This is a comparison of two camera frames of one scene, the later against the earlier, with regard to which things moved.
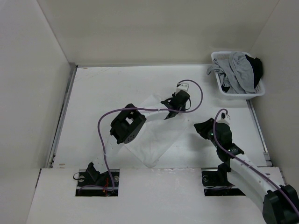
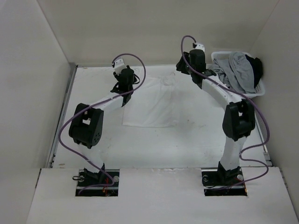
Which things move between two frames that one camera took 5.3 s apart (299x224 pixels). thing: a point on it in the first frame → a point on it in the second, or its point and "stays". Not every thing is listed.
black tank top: (257, 69) stays
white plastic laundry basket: (259, 90) stays
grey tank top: (235, 72) stays
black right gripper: (202, 127) → (180, 66)
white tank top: (158, 134) → (160, 101)
